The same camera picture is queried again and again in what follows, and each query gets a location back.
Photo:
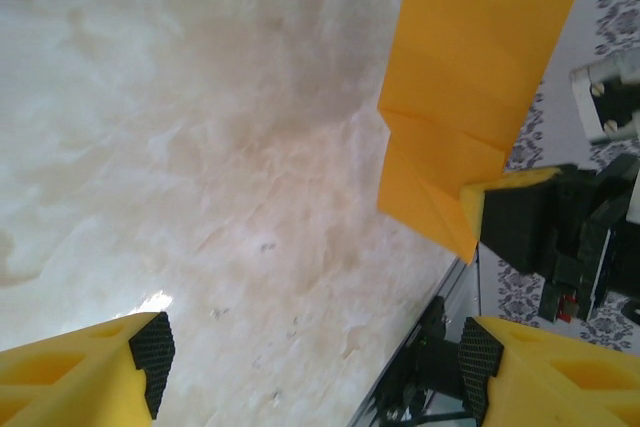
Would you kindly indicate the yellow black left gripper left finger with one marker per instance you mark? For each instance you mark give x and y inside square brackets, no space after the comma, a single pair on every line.
[75,382]

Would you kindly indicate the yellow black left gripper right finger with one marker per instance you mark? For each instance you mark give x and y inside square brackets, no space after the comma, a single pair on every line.
[550,382]

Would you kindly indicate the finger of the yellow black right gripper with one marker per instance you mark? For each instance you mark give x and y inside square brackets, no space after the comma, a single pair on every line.
[515,222]

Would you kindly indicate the aluminium table side rail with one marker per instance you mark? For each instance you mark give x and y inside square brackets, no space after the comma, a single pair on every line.
[452,279]

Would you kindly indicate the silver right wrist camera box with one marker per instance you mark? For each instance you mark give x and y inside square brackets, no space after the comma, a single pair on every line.
[595,97]

